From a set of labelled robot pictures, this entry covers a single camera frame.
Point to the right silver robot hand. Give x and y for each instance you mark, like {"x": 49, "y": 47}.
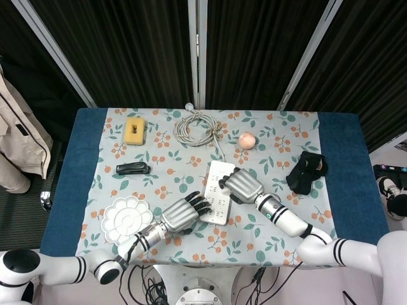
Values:
{"x": 245, "y": 187}

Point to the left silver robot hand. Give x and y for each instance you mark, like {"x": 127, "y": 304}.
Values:
{"x": 178, "y": 216}

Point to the white power strip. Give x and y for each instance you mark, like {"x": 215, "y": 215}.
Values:
{"x": 221, "y": 206}

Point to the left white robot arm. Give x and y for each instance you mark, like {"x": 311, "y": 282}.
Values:
{"x": 63, "y": 267}

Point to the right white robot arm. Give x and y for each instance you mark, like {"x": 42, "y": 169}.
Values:
{"x": 286, "y": 219}

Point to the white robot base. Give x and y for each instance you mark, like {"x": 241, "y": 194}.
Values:
{"x": 197, "y": 282}

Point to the floral fruit print tablecloth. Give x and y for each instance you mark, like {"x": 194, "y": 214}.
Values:
{"x": 178, "y": 171}

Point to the peach coloured ball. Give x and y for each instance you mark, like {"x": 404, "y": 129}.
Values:
{"x": 247, "y": 140}

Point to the white flower paint palette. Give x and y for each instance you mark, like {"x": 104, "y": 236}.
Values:
{"x": 124, "y": 219}

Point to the black crumpled cloth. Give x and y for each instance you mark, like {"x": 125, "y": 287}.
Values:
{"x": 305, "y": 178}

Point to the black stapler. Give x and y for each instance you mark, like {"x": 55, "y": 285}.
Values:
{"x": 130, "y": 167}

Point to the yellow sponge block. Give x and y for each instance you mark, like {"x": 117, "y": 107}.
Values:
{"x": 128, "y": 136}

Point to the blue table cover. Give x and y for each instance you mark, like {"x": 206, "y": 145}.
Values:
{"x": 73, "y": 190}

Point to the chrome metal fitting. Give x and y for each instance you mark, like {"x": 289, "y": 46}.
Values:
{"x": 46, "y": 201}

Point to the black and white sneaker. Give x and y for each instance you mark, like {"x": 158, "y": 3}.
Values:
{"x": 389, "y": 187}

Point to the beige jacket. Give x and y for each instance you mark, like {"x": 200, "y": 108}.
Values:
{"x": 19, "y": 143}

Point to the white partition frame post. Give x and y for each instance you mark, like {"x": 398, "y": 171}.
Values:
{"x": 197, "y": 47}
{"x": 308, "y": 54}
{"x": 60, "y": 57}

